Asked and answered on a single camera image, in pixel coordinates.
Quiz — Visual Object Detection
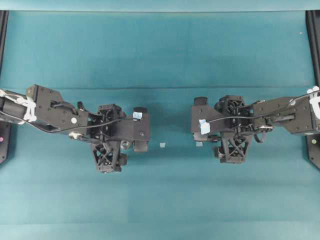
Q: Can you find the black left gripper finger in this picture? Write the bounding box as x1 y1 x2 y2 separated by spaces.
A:
133 140 148 152
133 107 148 116

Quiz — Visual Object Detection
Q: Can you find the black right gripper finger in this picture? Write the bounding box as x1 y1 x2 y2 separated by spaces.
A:
194 96 208 105
193 132 209 142

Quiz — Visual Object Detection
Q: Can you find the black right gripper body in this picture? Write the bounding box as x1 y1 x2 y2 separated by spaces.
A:
191 95 255 138

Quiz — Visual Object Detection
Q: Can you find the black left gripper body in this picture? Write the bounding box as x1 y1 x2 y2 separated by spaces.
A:
88 104 150 148

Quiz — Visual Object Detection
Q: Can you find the silver metal washer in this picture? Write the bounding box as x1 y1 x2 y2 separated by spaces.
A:
120 140 131 150

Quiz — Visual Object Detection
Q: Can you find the black threaded metal shaft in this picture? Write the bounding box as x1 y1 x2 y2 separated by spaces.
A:
207 135 220 143

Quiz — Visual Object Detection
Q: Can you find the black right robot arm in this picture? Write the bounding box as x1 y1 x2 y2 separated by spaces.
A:
191 86 320 147

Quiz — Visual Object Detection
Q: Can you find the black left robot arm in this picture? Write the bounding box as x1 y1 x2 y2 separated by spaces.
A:
0 84 150 152

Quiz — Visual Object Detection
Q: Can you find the teal table mat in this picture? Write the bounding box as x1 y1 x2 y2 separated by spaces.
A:
0 11 320 240

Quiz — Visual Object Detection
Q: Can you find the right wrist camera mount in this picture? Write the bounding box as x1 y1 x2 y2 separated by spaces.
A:
213 132 252 164

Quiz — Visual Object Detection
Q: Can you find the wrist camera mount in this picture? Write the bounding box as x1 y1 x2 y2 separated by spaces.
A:
90 140 128 174
213 132 252 164

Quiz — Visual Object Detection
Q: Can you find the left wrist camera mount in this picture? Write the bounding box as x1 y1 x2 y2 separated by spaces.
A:
90 140 128 174

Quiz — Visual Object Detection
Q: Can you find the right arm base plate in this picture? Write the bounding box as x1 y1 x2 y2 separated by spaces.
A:
302 134 320 171

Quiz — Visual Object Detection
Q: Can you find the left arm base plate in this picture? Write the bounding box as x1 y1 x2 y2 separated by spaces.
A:
0 121 11 164

